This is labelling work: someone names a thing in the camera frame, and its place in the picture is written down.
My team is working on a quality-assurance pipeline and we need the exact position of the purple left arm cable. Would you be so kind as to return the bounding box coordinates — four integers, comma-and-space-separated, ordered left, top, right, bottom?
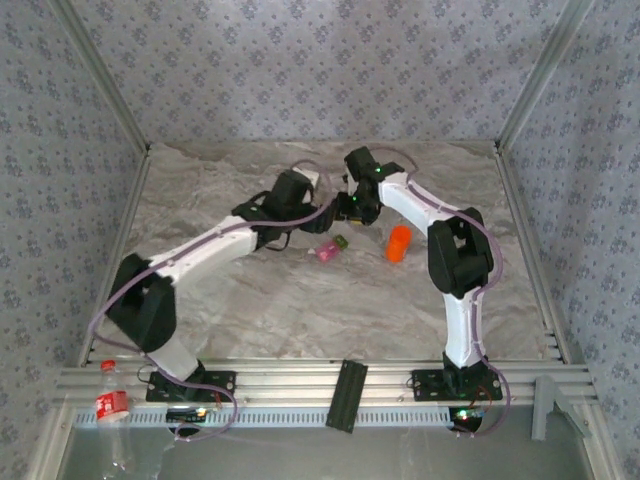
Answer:
88, 158, 341, 444

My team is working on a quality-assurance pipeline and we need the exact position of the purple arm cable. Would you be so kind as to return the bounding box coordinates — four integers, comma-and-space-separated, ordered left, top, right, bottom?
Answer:
369, 146, 512, 440
88, 158, 341, 444

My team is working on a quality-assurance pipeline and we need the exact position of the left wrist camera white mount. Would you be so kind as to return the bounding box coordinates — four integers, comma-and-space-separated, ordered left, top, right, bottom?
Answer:
293, 168, 321, 190

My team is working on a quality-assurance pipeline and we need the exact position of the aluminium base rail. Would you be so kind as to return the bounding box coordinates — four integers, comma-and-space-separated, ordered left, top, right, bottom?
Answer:
54, 357, 599, 406

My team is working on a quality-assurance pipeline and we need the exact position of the left circuit board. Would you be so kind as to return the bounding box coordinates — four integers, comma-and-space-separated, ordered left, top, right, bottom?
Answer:
166, 407, 209, 424

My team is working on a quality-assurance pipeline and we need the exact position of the pink and green pill organizer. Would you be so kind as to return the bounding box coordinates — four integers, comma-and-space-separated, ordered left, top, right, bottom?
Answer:
314, 233, 350, 262

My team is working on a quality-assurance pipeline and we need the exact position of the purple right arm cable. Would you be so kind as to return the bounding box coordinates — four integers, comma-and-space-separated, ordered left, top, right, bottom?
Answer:
369, 146, 512, 440

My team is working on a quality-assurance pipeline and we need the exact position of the aluminium corner post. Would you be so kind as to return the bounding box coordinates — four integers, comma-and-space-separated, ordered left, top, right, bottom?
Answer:
494, 0, 596, 151
49, 0, 152, 156

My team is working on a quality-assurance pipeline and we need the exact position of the grey angle bracket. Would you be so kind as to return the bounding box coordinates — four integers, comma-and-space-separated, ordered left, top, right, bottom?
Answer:
529, 374, 591, 442

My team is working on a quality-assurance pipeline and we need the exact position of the black rail bracket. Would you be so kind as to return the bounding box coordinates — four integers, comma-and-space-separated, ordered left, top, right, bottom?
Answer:
324, 358, 370, 435

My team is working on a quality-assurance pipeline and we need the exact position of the aluminium side rail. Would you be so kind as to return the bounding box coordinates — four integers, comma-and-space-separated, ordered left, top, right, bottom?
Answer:
79, 149, 152, 366
492, 147, 571, 364

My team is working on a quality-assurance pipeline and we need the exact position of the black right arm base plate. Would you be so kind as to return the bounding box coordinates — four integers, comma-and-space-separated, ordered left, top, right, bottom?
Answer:
410, 368, 504, 402

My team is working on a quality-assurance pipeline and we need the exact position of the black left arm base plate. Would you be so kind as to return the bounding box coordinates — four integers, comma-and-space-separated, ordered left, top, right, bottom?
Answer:
144, 369, 237, 402

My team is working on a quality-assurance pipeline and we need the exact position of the right circuit board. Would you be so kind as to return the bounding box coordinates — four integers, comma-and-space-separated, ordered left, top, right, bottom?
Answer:
449, 407, 486, 431

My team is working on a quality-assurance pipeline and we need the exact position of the clear bottle with red label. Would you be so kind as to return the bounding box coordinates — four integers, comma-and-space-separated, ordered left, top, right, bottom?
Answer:
94, 358, 136, 474

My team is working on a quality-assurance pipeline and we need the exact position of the circuit board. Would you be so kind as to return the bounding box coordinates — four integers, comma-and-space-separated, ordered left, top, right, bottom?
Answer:
166, 407, 209, 424
449, 407, 486, 431

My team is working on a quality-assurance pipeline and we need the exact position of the grey slotted cable duct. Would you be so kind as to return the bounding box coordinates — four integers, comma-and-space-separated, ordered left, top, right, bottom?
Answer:
72, 405, 451, 430

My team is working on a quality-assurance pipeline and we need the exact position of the orange pill bottle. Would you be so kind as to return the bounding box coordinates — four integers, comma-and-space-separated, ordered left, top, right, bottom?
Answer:
384, 224, 414, 264

